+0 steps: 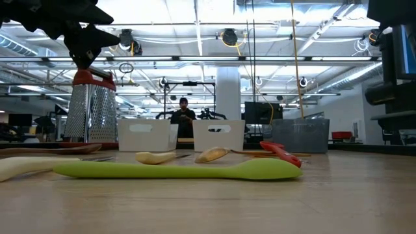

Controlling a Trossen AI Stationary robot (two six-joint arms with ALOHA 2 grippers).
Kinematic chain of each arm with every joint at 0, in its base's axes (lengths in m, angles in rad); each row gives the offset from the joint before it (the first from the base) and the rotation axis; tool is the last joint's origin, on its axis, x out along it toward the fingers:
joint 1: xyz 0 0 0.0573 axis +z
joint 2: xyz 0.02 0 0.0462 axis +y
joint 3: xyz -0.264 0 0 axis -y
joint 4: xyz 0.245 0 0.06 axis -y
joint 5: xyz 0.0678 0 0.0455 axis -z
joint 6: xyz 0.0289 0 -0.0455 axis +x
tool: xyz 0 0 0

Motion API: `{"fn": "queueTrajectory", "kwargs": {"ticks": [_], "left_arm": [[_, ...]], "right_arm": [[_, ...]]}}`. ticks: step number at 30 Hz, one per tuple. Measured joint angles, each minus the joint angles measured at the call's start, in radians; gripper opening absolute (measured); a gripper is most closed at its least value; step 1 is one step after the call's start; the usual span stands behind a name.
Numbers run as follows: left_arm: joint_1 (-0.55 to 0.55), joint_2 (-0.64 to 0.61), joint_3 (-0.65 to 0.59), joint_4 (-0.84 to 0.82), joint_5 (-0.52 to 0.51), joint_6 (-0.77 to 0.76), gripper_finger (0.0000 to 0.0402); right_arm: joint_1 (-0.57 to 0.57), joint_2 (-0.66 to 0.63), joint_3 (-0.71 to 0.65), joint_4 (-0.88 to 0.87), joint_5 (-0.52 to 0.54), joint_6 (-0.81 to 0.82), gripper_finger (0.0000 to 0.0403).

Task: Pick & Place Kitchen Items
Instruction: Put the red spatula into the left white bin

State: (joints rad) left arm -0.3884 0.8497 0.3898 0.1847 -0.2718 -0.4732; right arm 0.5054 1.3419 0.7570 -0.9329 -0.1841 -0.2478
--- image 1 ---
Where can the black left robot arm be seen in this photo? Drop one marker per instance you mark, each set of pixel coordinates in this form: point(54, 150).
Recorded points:
point(13, 9)

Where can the grey translucent plastic bin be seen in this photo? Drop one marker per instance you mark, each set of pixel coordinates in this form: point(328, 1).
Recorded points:
point(300, 136)

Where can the black background monitor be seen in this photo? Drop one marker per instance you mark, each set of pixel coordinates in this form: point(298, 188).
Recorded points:
point(263, 113)

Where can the red silicone spoon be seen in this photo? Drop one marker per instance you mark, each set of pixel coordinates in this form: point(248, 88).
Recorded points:
point(282, 154)

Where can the black computer monitor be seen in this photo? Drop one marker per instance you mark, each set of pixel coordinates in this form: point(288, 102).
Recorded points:
point(404, 52)

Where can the black background robot arm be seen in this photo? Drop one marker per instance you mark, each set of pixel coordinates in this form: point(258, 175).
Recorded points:
point(162, 115)
point(211, 114)

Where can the dark brown wooden spoon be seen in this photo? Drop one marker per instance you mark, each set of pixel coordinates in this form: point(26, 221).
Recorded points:
point(65, 150)

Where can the red background container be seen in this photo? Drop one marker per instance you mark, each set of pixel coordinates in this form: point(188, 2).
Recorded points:
point(342, 135)

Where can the grey computer desk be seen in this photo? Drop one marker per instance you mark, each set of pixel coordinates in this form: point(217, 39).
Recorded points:
point(390, 94)

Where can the black background rig frame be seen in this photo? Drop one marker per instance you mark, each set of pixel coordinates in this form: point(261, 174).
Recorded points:
point(190, 83)

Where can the small dark background monitor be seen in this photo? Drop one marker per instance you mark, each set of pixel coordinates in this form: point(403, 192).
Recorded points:
point(20, 120)

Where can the green silicone spoon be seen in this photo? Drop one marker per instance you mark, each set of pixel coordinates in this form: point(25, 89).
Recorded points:
point(195, 170)

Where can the white building column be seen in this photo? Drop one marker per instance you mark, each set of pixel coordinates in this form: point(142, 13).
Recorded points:
point(228, 94)

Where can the white plastic bin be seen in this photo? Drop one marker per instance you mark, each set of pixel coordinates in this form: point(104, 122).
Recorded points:
point(146, 139)
point(217, 141)

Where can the black aluminium table frame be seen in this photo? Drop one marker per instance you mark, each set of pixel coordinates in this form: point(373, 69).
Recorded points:
point(373, 149)

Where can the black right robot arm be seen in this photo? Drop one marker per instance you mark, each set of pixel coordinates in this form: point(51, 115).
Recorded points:
point(390, 9)

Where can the person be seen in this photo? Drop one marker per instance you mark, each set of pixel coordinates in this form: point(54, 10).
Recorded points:
point(183, 120)

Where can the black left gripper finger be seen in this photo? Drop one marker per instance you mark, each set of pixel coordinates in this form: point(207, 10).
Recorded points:
point(94, 37)
point(94, 16)

